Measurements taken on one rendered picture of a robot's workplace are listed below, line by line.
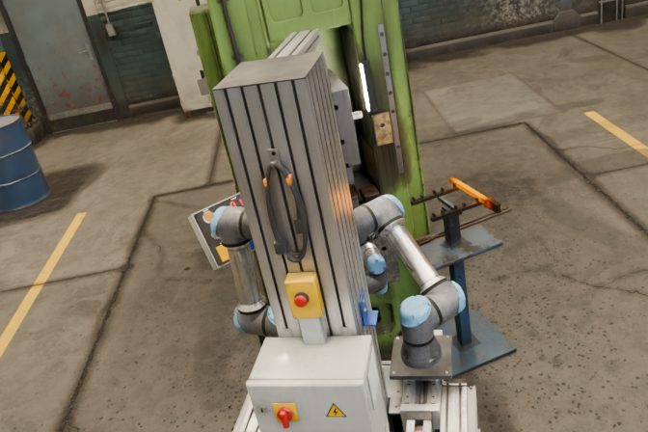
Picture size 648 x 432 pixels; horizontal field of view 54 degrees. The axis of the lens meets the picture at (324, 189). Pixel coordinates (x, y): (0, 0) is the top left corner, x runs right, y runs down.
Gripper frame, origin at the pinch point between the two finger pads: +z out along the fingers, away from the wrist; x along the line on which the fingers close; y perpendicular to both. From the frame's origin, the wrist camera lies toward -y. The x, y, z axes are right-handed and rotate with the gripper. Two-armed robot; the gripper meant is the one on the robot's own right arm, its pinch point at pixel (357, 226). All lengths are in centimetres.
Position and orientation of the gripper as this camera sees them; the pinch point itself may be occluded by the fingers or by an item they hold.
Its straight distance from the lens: 296.0
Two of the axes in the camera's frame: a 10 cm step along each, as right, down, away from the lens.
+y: 1.8, 8.9, 4.2
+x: 9.6, -2.5, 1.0
